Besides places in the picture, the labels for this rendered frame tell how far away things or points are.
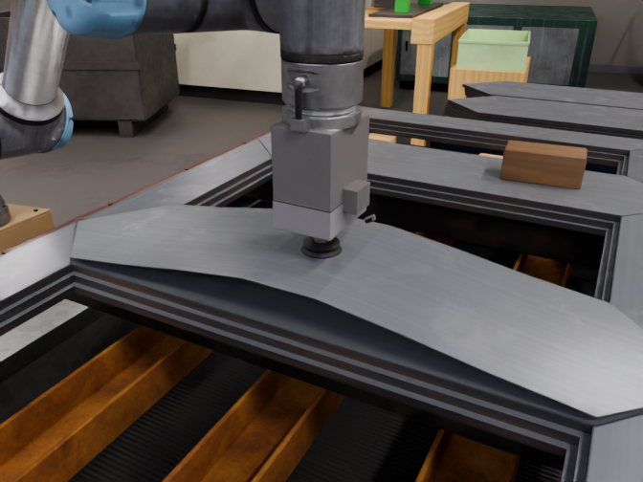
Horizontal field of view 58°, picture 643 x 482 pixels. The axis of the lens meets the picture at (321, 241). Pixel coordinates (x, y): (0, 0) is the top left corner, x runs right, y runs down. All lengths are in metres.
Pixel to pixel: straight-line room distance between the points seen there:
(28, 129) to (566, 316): 0.91
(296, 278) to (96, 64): 3.86
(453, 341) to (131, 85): 3.91
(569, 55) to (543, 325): 5.11
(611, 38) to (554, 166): 6.46
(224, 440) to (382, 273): 0.25
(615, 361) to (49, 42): 0.87
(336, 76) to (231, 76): 4.81
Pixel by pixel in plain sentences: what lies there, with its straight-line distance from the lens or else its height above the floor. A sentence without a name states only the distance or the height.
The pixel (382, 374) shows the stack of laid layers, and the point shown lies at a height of 0.83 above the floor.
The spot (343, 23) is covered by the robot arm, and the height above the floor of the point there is 1.11.
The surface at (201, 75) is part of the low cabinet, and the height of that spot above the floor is 0.21.
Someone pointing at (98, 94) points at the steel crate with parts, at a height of 0.31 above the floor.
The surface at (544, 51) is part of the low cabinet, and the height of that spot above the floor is 0.42.
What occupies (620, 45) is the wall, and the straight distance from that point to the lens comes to 7.41.
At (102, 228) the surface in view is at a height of 0.85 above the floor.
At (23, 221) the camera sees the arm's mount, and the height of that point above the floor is 0.73.
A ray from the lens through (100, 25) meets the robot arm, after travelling 0.50.
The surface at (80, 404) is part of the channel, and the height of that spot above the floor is 0.68.
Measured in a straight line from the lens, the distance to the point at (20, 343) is 0.92.
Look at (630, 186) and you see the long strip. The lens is 1.02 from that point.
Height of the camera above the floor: 1.16
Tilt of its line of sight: 26 degrees down
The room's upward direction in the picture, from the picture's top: straight up
